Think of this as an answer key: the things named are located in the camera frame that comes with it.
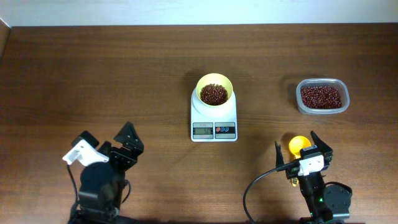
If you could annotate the white digital kitchen scale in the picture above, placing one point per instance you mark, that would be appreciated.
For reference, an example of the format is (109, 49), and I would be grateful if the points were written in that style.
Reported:
(213, 124)

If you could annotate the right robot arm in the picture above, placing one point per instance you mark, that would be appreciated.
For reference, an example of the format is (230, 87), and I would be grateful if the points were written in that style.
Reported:
(327, 202)

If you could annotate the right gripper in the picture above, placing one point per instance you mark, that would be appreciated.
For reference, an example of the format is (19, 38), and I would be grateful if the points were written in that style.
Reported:
(292, 171)

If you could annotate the yellow plastic bowl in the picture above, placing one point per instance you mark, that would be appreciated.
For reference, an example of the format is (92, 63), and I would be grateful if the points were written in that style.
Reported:
(215, 78)

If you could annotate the clear plastic container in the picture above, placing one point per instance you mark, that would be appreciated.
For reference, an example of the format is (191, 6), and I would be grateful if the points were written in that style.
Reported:
(335, 83)

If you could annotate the red beans in container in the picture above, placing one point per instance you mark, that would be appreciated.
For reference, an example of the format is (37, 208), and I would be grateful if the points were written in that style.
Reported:
(321, 97)

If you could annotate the red beans in bowl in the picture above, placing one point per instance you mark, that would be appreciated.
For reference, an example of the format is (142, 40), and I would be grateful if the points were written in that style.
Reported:
(214, 94)

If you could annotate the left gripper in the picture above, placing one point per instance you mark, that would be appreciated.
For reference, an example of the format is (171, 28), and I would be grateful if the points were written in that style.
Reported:
(117, 154)

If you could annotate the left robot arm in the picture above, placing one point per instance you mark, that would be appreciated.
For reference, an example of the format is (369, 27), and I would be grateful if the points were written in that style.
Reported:
(98, 175)

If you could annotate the yellow measuring scoop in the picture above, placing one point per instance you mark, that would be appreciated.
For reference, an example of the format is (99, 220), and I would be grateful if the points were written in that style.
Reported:
(296, 144)

